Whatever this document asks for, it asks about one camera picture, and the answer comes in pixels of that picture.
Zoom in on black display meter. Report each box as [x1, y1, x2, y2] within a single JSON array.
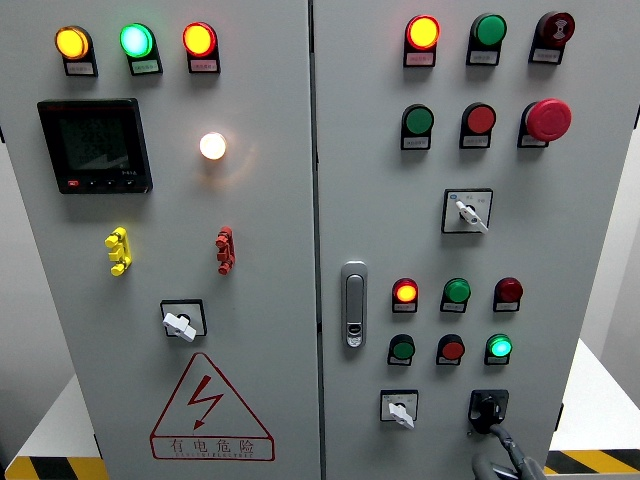
[[36, 97, 154, 195]]

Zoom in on small white-handle switch, white plate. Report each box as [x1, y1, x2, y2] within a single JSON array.
[[378, 389, 420, 430]]

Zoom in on large lit green lamp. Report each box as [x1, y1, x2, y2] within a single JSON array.
[[118, 22, 164, 77]]

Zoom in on pale grey cabinet door with lock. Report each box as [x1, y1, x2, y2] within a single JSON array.
[[310, 0, 640, 480]]

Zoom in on red warning triangle sticker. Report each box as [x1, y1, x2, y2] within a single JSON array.
[[149, 352, 276, 462]]

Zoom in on dark red buzzer lamp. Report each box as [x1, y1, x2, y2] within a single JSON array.
[[528, 11, 576, 65]]

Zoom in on small red handle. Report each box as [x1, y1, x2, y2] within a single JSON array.
[[215, 225, 235, 276]]

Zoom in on large unlit green lamp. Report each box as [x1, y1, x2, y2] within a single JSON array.
[[465, 12, 508, 67]]

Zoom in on large yellow round lamp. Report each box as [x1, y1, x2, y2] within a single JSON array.
[[54, 25, 99, 78]]

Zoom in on small green push button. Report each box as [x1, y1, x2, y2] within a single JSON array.
[[386, 333, 416, 367]]

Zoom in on pale grey cabinet door with display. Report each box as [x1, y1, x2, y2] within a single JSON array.
[[0, 0, 322, 480]]

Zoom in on large red lamp above button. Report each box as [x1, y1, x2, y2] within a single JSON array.
[[402, 14, 442, 69]]

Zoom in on large red lamp beside green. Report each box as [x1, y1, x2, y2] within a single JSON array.
[[181, 21, 222, 75]]

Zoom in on large red push button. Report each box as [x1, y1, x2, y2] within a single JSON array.
[[458, 102, 498, 150]]

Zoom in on small green round lamp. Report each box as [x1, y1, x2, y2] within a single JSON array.
[[439, 277, 472, 315], [483, 333, 514, 366]]

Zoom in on small red round lamp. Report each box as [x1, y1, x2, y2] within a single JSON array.
[[390, 277, 420, 315], [492, 277, 525, 314]]

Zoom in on large green push button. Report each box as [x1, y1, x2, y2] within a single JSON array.
[[399, 103, 436, 151]]

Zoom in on black yellow striped tape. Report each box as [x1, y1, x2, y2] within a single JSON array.
[[543, 449, 640, 477], [4, 455, 110, 480]]

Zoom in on small yellow handle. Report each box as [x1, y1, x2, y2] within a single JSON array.
[[104, 226, 133, 277]]

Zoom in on small red push button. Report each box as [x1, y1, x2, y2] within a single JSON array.
[[435, 333, 466, 367]]

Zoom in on black-handle turn switch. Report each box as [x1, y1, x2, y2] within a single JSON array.
[[467, 389, 511, 436]]

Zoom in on white-handle switch with blue mark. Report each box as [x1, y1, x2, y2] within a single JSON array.
[[440, 187, 495, 235]]

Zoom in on white-handle switch on plain black plate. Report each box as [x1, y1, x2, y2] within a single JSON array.
[[159, 298, 208, 344]]

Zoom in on white round lamp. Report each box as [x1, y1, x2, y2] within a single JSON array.
[[198, 131, 228, 161]]

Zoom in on silver door lock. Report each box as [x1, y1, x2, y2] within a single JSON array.
[[340, 260, 369, 357]]

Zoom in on large red stop button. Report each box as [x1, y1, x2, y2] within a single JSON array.
[[516, 97, 573, 149]]

